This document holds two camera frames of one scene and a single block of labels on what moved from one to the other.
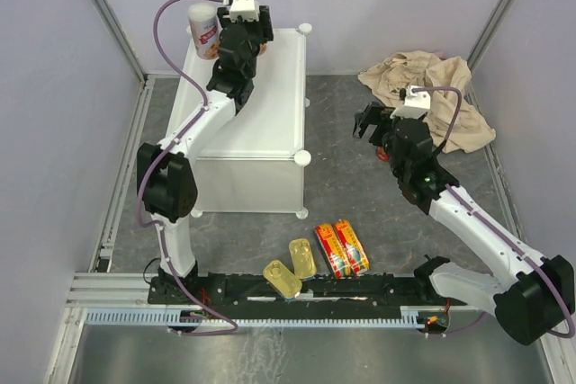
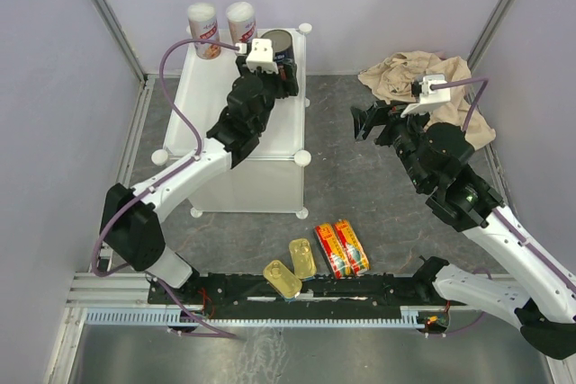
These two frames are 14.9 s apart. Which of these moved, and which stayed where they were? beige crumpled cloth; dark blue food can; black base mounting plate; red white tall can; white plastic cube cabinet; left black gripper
Moved: dark blue food can; left black gripper
Stayed: white plastic cube cabinet; red white tall can; beige crumpled cloth; black base mounting plate
